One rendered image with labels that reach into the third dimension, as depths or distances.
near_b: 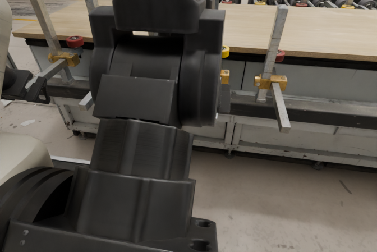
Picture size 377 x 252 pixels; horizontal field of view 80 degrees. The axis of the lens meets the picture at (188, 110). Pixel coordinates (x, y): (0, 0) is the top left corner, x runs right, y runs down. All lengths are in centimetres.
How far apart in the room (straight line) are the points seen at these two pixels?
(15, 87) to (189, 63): 52
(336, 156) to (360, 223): 40
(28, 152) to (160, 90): 11
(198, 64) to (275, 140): 152
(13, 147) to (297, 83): 128
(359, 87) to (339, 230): 82
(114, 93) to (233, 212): 141
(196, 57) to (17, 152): 15
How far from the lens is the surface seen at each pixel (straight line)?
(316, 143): 174
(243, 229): 150
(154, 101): 15
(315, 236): 161
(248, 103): 110
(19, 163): 20
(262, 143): 168
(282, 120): 86
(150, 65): 18
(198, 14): 17
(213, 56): 17
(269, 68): 103
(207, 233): 17
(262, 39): 128
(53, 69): 120
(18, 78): 65
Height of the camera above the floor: 134
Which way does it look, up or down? 39 degrees down
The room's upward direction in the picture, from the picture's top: straight up
